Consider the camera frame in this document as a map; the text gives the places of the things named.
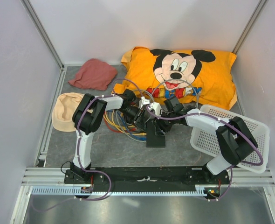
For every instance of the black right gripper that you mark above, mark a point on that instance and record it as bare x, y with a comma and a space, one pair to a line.
161, 129

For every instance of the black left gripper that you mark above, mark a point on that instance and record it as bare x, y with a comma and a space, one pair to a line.
139, 120

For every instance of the black network switch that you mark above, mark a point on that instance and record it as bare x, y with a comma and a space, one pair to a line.
153, 140

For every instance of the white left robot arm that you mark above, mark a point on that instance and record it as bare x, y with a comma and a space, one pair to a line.
88, 117

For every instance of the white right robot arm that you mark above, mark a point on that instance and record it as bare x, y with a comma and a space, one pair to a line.
237, 144

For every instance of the white plastic basket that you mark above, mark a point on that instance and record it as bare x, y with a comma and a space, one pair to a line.
207, 143

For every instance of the red cloth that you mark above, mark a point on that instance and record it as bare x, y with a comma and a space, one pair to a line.
94, 74

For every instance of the orange Mickey Mouse pillow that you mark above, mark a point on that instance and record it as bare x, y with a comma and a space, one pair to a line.
197, 75

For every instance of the peach bucket hat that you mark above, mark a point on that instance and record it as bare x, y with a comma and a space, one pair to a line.
63, 111

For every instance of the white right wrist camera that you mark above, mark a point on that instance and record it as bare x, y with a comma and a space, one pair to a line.
155, 108

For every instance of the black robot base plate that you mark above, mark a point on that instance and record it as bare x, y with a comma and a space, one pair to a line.
138, 178

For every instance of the grey slotted cable duct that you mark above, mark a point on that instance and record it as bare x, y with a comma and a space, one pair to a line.
94, 191

